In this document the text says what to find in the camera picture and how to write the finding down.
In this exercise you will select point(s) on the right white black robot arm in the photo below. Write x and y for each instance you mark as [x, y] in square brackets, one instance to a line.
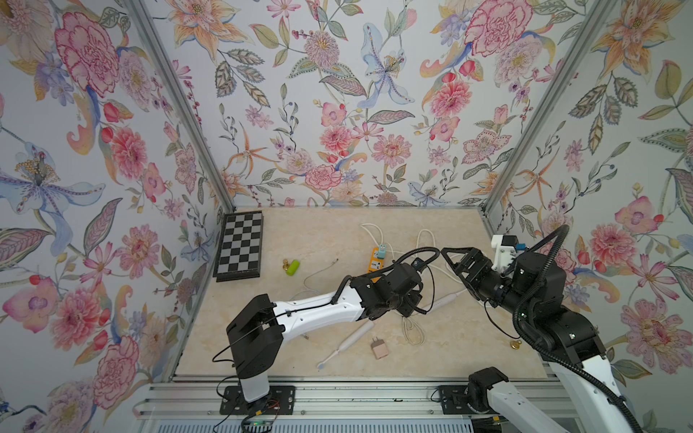
[530, 285]

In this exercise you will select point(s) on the black white checkerboard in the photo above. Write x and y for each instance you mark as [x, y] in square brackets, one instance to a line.
[239, 255]

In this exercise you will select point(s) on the white electric toothbrush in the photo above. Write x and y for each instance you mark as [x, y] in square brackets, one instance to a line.
[445, 300]
[348, 342]

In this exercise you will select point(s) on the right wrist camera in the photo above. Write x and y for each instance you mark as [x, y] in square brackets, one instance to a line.
[506, 249]

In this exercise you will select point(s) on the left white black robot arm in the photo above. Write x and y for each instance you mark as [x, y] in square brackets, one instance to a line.
[258, 332]

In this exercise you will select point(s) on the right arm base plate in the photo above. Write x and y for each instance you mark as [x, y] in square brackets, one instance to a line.
[474, 400]

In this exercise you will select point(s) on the aluminium mounting rail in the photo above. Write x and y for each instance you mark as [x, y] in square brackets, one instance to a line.
[322, 399]

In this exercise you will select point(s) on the teal USB charger plug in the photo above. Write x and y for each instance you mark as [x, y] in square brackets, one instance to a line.
[381, 252]

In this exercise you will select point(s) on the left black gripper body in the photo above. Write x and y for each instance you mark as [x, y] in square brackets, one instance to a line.
[405, 302]

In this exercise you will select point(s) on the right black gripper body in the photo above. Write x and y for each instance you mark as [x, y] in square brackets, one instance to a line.
[489, 286]

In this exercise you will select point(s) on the pink USB charger plug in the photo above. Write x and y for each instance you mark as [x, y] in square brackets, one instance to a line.
[379, 348]

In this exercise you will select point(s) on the green small object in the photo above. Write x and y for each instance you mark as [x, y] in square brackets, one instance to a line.
[294, 267]

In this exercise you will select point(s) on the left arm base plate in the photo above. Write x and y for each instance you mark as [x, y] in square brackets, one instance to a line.
[280, 401]

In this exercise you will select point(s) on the orange power strip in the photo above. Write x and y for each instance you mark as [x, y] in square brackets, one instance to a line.
[375, 264]

